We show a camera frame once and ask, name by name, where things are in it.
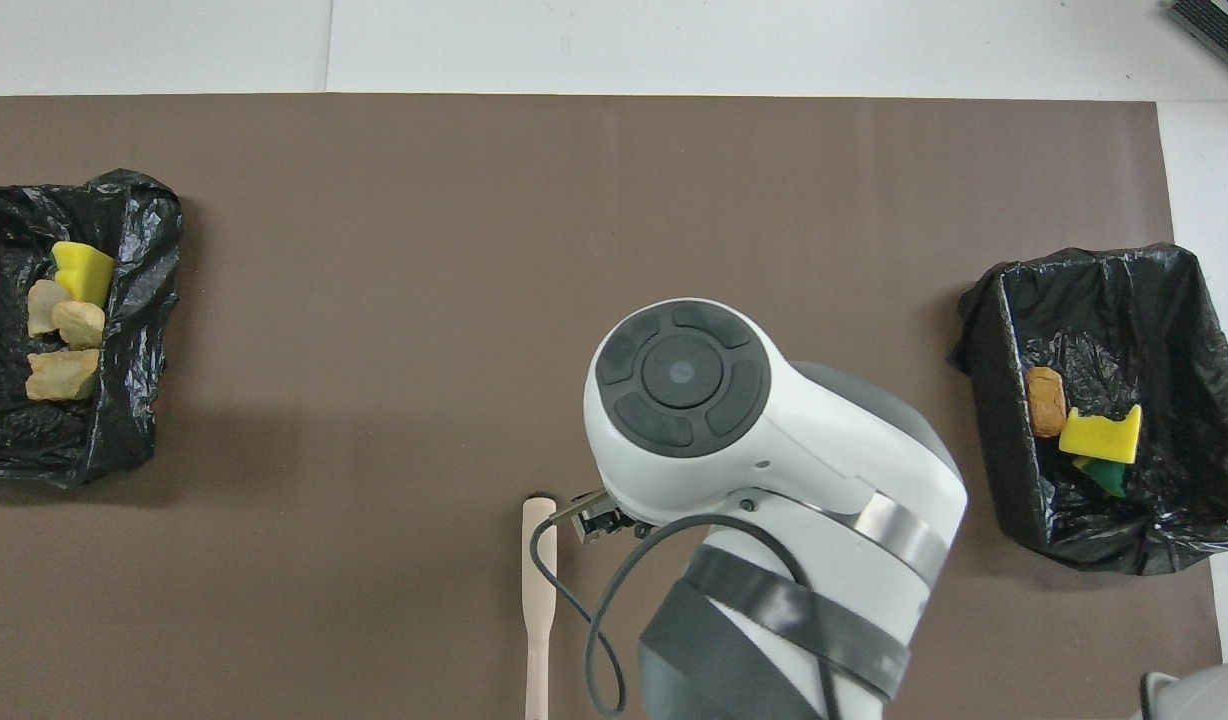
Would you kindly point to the green-backed sponge scrap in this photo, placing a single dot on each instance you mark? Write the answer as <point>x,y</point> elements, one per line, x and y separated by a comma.
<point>1104,475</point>

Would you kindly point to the grey ribbed device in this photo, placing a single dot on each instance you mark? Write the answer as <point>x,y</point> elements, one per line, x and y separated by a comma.
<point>1219,25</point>

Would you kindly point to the plain yellow sponge piece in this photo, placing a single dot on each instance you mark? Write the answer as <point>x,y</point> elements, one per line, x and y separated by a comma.
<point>84,272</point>

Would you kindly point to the open bin with black liner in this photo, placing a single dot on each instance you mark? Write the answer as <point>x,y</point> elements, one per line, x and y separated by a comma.
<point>1174,330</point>

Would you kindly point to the striped croissant piece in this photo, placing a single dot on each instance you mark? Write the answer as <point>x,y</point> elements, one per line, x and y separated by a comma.
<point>80,323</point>
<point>62,376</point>

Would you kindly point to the bin wrapped in black bag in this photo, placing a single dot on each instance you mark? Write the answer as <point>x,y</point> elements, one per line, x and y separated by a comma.
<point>134,300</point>

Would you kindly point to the beige hand brush black bristles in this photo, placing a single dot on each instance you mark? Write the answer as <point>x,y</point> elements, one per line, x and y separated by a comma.
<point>539,600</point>

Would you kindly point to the brown table mat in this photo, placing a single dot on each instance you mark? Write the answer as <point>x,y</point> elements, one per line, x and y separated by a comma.
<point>374,250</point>

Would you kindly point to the brown bread roll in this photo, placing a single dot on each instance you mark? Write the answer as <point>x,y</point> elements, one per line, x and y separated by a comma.
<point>1046,402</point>

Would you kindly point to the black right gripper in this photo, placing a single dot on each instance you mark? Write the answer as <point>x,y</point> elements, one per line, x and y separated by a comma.
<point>639,522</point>

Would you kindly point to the notched yellow sponge chunk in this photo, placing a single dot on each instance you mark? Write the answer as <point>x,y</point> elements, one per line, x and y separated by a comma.
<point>1104,435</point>

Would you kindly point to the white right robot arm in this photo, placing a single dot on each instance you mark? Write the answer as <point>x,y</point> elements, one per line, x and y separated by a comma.
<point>774,450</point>

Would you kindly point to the pale bread chunk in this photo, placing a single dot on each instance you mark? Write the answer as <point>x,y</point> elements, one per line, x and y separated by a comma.
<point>44,306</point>

